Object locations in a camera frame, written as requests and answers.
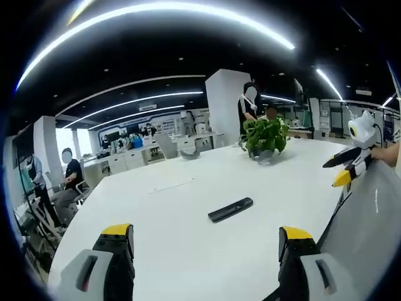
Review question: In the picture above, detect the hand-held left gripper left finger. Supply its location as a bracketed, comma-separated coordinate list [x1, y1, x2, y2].
[58, 223, 136, 301]

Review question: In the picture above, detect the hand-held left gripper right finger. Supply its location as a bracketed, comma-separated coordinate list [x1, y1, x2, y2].
[278, 226, 352, 301]

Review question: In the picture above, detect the black remote control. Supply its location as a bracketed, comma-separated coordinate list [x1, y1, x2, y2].
[207, 197, 254, 224]

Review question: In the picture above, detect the grey office chair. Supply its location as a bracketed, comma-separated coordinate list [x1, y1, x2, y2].
[178, 147, 201, 161]
[51, 179, 91, 208]
[155, 133, 179, 160]

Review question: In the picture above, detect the green potted plant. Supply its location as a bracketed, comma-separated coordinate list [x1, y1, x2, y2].
[242, 118, 289, 164]

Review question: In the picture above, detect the white office desk row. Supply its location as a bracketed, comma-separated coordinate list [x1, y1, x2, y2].
[83, 142, 164, 182]

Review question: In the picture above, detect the white square pillar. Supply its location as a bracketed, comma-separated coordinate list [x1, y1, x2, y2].
[205, 68, 251, 148]

